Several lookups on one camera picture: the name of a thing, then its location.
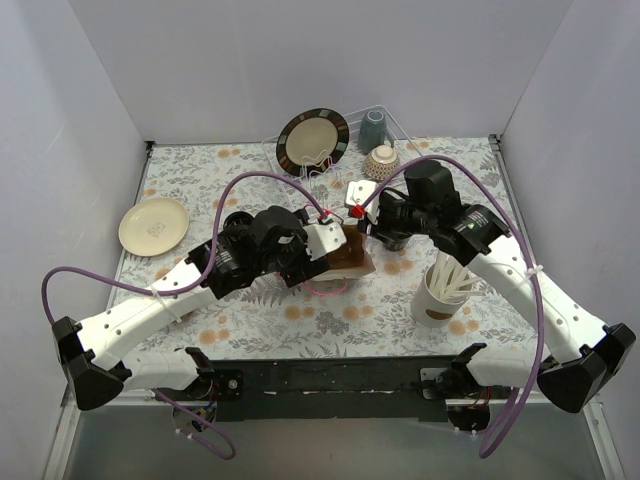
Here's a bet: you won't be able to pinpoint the black plastic lid stack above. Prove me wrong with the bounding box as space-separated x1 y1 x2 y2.
224 211 254 228

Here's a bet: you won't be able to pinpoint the paper bag pink handles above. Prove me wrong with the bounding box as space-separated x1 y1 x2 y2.
303 225 376 297

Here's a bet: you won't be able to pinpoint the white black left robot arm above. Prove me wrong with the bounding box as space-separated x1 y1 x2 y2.
52 206 346 411

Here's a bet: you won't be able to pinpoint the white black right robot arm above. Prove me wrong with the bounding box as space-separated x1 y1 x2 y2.
361 155 636 413

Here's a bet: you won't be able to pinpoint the patterned ceramic bowl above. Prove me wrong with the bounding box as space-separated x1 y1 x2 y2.
363 145 400 182

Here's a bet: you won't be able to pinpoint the white cup with stirrers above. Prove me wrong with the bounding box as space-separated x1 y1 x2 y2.
410 252 481 328

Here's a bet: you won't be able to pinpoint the grey green mug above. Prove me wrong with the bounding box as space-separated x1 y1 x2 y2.
357 109 394 154

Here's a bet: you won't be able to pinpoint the dark rimmed plate in rack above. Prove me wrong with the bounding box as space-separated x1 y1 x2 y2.
276 108 350 177

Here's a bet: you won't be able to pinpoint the floral tablecloth mat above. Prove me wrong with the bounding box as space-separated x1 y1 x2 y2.
118 144 536 359

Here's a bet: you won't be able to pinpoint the cream plate on table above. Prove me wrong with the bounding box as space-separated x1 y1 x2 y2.
118 197 189 257

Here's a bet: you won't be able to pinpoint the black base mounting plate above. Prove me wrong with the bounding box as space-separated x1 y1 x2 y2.
162 355 510 422

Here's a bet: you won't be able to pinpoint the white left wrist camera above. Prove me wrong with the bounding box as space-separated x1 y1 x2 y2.
303 222 347 261

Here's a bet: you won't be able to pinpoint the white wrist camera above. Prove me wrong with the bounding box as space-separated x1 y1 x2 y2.
303 222 347 261
344 180 379 214

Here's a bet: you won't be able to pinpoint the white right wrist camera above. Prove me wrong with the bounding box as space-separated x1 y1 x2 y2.
344 180 379 214

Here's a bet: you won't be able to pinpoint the white wire dish rack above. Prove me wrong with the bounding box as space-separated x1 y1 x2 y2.
261 105 426 209

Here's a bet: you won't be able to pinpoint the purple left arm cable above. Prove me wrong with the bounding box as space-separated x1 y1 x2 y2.
40 171 334 460

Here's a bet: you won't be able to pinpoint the aluminium frame rail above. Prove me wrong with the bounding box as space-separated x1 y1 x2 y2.
45 391 625 479

